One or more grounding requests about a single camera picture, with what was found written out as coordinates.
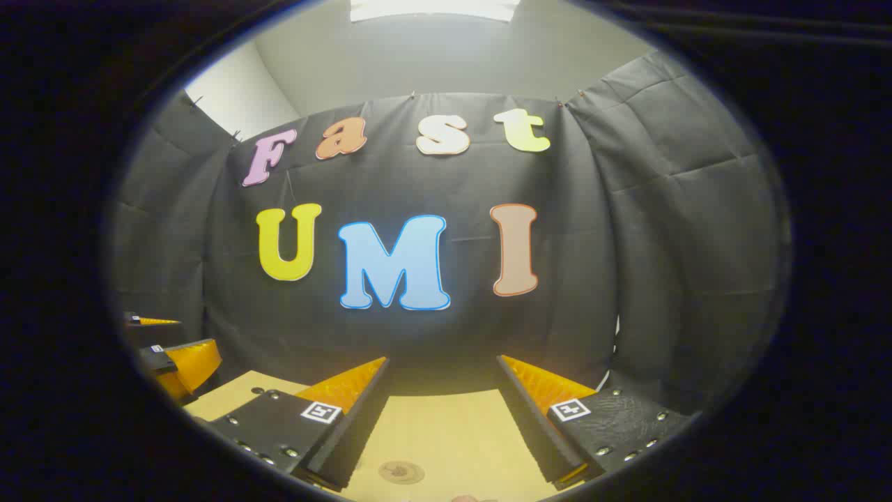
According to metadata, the white cable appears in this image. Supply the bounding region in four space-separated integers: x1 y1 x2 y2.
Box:
597 314 622 391

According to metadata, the black backdrop cloth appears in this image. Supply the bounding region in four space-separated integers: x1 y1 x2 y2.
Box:
111 50 788 419

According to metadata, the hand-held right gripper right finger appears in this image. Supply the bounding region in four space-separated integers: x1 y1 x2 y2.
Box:
495 354 692 490

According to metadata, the round cork coaster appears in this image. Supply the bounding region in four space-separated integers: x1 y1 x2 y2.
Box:
378 460 426 486

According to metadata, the wooden desktop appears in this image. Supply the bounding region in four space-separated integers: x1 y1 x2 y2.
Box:
185 370 579 502

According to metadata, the ceiling light panel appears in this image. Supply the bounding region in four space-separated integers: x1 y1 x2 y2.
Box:
348 0 521 23

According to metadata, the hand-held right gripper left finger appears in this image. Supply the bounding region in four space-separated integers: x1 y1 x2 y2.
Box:
208 357 391 492

